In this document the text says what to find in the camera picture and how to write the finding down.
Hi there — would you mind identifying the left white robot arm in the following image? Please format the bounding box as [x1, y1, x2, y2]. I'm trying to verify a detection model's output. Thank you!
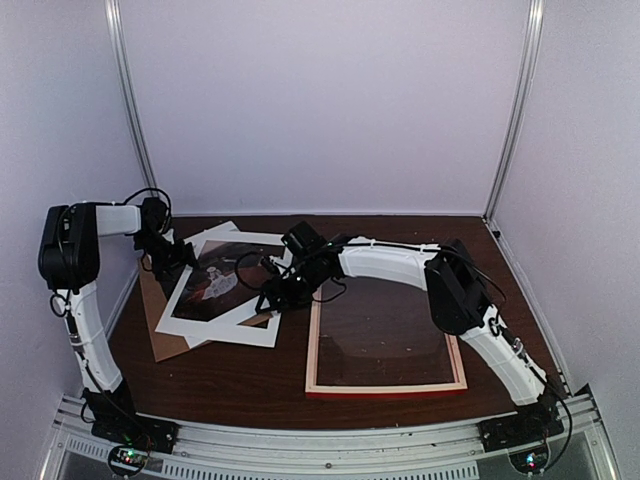
[38, 196, 198, 394]

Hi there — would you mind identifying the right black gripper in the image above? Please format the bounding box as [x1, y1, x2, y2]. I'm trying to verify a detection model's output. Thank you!
[258, 258, 330, 312]

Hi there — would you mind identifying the right circuit board with leds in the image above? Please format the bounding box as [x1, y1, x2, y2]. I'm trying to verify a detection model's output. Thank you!
[509, 450, 549, 475]

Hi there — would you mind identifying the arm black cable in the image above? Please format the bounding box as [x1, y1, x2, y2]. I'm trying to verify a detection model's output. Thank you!
[49, 186, 174, 321]
[234, 249, 351, 304]

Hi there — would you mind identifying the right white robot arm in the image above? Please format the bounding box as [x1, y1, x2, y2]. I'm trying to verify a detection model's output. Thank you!
[255, 221, 560, 442]

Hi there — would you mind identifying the red wooden picture frame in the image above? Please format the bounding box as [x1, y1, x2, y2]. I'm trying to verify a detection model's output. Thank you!
[304, 294, 469, 401]

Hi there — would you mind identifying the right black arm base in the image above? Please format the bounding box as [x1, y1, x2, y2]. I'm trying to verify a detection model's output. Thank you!
[478, 389, 565, 452]

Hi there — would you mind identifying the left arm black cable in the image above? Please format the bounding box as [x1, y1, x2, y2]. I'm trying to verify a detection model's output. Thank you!
[49, 186, 174, 321]

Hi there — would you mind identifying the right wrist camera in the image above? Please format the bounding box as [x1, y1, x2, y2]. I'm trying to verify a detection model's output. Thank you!
[259, 255, 280, 275]

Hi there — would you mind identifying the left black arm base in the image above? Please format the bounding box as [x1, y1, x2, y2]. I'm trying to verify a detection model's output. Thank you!
[82, 382, 178, 454]

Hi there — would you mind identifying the canyon woman photo print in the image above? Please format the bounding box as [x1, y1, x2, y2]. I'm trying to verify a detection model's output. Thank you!
[171, 241, 284, 323]

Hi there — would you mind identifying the left aluminium corner post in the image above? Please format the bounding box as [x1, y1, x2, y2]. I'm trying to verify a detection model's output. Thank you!
[104, 0, 160, 197]

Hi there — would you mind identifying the left circuit board with leds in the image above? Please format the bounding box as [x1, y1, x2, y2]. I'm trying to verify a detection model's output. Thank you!
[107, 445, 149, 477]

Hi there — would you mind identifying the white photo mat board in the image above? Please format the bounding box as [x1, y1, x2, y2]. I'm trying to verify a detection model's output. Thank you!
[155, 221, 292, 348]

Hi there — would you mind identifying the brown cardboard backing board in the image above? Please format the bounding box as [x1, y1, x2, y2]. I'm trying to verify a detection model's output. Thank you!
[138, 254, 281, 363]

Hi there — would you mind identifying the front aluminium rail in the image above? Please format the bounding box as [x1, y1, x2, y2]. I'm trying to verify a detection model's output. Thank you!
[35, 394, 624, 479]

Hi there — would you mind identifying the clear acrylic sheet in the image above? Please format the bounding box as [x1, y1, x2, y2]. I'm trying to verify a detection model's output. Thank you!
[318, 279, 464, 387]

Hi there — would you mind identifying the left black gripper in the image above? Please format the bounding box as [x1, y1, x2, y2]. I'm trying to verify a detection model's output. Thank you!
[133, 232, 200, 280]

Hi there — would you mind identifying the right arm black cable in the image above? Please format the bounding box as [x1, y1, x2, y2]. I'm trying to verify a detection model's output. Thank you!
[234, 249, 351, 304]

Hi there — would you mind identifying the circuit board with leds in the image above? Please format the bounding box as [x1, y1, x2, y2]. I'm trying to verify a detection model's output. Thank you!
[107, 445, 149, 477]
[509, 450, 549, 475]

